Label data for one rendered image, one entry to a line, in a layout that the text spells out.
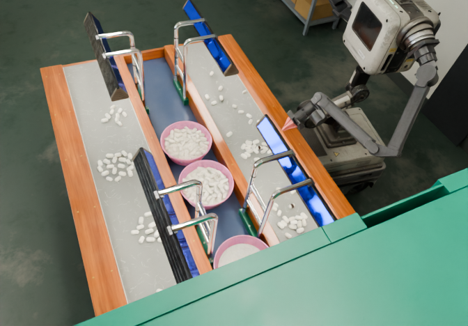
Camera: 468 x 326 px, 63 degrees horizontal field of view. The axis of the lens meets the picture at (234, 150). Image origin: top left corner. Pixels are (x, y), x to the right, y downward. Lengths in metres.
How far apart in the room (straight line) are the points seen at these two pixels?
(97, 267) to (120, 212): 0.27
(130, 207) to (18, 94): 1.98
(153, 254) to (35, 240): 1.16
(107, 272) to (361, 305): 1.24
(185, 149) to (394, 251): 1.51
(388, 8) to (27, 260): 2.39
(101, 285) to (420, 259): 1.27
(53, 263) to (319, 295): 2.17
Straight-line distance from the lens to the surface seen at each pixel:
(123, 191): 1.86
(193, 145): 2.00
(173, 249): 1.32
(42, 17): 4.38
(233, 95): 2.28
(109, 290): 1.65
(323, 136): 2.53
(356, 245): 0.62
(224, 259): 1.71
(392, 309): 0.61
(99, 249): 1.72
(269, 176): 1.94
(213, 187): 1.86
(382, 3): 1.96
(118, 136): 2.07
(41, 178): 2.94
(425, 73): 1.83
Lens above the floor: 2.31
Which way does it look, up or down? 51 degrees down
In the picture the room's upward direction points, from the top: 10 degrees clockwise
